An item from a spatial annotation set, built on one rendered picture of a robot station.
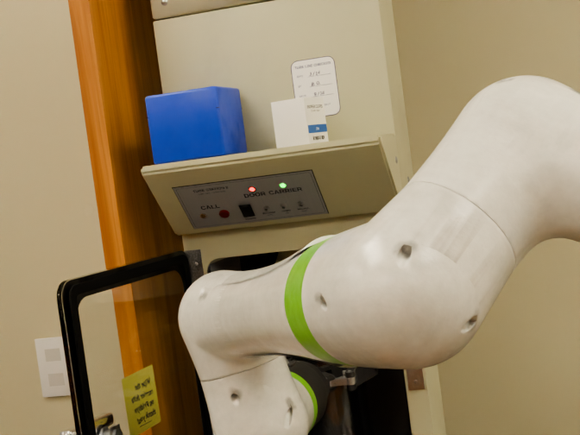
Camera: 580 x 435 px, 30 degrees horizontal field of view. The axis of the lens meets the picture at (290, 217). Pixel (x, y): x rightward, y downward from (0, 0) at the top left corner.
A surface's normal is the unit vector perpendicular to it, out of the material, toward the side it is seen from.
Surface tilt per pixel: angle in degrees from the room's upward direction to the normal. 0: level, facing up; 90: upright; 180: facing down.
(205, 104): 90
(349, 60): 90
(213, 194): 135
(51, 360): 90
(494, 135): 54
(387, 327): 107
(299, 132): 90
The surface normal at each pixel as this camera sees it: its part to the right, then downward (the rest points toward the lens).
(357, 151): -0.09, 0.76
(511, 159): 0.04, -0.33
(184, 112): -0.26, 0.08
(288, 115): -0.52, 0.11
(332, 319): -0.86, 0.32
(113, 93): 0.96, -0.11
